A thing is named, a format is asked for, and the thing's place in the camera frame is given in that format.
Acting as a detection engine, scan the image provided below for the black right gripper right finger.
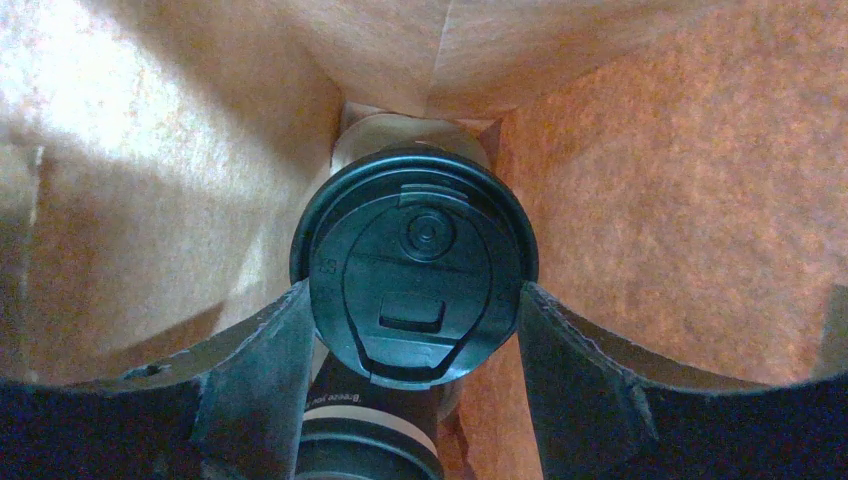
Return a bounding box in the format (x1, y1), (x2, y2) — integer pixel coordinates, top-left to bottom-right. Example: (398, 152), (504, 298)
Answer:
(518, 283), (847, 479)

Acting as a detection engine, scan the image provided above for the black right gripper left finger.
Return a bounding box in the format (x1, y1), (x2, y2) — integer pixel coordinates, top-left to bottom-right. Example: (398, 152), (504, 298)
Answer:
(1, 282), (314, 479)

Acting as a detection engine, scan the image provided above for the black paper coffee cup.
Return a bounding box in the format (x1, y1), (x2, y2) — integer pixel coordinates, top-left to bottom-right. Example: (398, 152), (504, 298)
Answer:
(294, 339), (463, 479)

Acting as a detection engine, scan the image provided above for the black cup lid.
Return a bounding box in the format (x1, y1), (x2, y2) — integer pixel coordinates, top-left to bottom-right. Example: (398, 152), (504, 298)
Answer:
(289, 147), (539, 390)

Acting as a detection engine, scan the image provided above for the brown paper bag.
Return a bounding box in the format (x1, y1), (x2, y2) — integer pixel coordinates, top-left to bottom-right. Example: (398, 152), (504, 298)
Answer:
(1, 1), (847, 479)

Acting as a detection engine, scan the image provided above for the single brown cup carrier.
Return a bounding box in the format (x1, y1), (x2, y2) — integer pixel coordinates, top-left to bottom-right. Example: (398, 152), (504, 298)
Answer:
(330, 112), (492, 175)

